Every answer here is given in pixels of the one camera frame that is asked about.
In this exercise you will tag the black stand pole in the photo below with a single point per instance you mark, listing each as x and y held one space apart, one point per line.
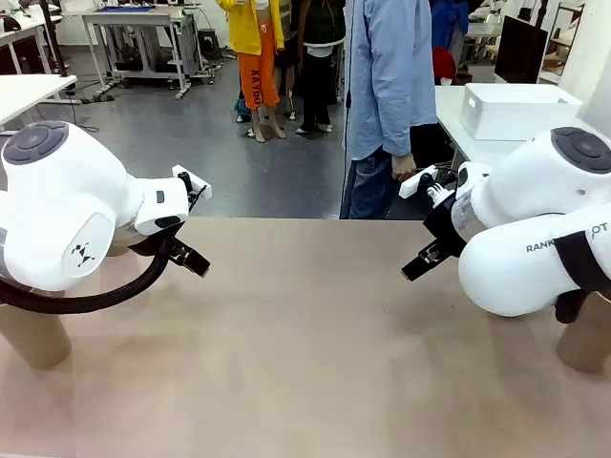
52 43

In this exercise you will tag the white table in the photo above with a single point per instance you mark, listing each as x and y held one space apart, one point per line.
28 93
458 143

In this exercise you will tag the blue jacket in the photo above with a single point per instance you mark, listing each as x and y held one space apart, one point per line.
448 24

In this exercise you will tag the tan plastic cup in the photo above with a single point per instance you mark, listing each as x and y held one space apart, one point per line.
584 343
117 250

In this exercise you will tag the black monitor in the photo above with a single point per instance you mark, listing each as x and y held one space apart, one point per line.
520 50

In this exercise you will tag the wooden shelf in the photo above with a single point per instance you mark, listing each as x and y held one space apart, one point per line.
565 43

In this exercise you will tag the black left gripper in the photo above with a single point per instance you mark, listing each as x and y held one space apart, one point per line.
148 244

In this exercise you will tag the person's left forearm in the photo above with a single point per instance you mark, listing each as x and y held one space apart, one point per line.
398 129

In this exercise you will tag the grey workbench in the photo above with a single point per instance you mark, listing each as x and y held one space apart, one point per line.
138 24

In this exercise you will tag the mannequin yellow jacket orange pants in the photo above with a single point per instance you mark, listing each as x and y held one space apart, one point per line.
255 71

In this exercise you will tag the person's left hand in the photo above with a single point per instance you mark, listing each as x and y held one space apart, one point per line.
403 168

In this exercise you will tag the person in light blue shirt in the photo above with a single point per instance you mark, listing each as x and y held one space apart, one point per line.
382 71

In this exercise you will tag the white plastic basket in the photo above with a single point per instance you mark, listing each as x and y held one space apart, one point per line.
515 114

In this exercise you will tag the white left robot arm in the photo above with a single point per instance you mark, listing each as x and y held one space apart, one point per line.
57 200

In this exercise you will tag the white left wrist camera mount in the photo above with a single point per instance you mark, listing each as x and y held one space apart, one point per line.
176 169

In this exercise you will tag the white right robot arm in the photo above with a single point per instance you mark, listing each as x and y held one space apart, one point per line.
525 191

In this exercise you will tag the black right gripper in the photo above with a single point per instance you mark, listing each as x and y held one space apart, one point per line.
444 224

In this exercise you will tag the figure in black clothes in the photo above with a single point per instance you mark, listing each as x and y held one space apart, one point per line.
317 86

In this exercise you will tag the red chair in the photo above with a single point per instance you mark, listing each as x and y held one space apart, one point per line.
444 64

